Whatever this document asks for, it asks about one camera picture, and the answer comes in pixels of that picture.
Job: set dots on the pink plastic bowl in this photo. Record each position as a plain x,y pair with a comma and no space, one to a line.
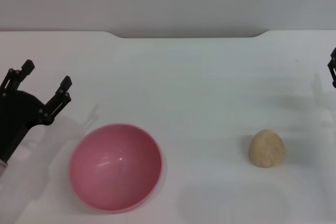
115,166

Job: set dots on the beige egg yolk pastry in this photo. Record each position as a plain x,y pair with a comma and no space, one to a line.
266,148

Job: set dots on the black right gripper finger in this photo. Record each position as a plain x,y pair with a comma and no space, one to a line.
334,69

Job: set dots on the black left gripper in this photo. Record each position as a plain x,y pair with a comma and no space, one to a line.
18,111

